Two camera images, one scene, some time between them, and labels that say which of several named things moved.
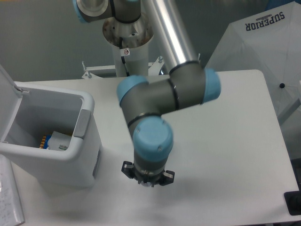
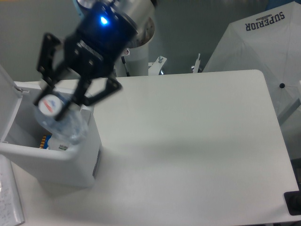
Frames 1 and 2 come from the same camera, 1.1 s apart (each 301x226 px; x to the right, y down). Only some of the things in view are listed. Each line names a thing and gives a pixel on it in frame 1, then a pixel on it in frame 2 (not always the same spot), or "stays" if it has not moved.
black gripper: (154, 179) -> (95, 48)
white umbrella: (269, 42) stays
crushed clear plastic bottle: (147, 184) -> (71, 127)
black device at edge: (293, 201) stays
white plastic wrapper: (59, 141) stays
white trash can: (55, 134) stays
